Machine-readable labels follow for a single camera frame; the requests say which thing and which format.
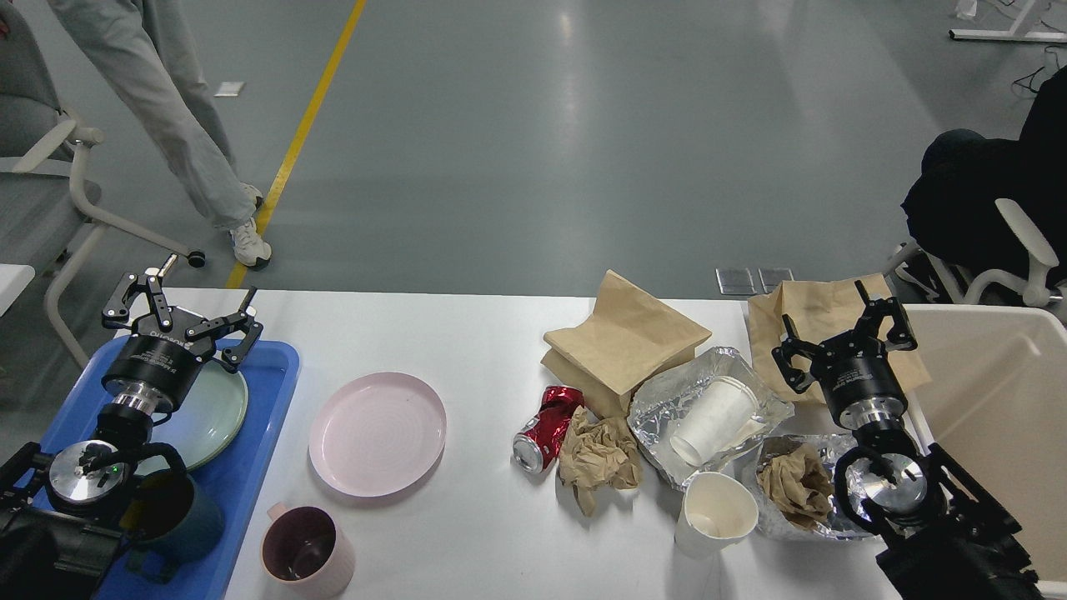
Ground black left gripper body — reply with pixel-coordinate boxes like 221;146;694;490
102;311;216;414

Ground blue plastic tray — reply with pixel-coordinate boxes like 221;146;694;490
0;337;301;600

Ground aluminium foil sheet lower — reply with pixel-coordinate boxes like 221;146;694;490
739;435;872;542

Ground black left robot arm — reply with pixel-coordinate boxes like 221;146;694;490
3;268;262;599

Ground white paper cup lying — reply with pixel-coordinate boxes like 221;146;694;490
669;377;757;467

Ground pink plate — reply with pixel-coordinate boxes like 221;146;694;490
308;372;448;498

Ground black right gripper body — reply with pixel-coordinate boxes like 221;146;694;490
805;331;907;429

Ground crushed red soda can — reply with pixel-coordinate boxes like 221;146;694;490
512;385;584;473

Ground white chair right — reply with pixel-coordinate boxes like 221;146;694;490
883;198;1064;322

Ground green plate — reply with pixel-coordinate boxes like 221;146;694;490
150;363;250;472

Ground person in black seated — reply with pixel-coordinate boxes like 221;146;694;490
902;69;1066;267

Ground aluminium foil sheet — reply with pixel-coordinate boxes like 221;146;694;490
739;435;872;542
628;346;795;490

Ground white table leg far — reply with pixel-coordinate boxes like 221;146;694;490
947;1;1066;44

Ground person in grey trousers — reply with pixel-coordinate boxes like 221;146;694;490
49;1;272;269

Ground crumpled brown paper on foil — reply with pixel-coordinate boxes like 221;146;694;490
757;443;834;531

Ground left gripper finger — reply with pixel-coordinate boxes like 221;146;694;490
184;287;262;373
102;271;170;329

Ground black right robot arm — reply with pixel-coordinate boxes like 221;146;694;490
771;282;1044;599

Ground metal floor socket plates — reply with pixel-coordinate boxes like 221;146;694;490
715;268;795;297

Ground beige plastic bin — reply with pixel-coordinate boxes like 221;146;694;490
906;304;1066;599

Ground white paper cup upright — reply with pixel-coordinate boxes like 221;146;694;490
674;473;759;558

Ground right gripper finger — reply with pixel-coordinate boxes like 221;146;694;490
771;314;822;394
854;280;918;351

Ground pink mug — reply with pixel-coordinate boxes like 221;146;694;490
260;502;357;599

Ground dark blue mug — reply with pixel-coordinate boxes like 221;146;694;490
120;470;224;584

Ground white side table corner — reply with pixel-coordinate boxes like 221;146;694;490
0;263;37;318

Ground brown paper bag right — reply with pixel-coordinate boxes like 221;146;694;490
747;274;931;405

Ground grey office chair left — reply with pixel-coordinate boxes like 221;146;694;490
1;1;206;366

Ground folded brown paper bag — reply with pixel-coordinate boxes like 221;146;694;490
541;270;712;419

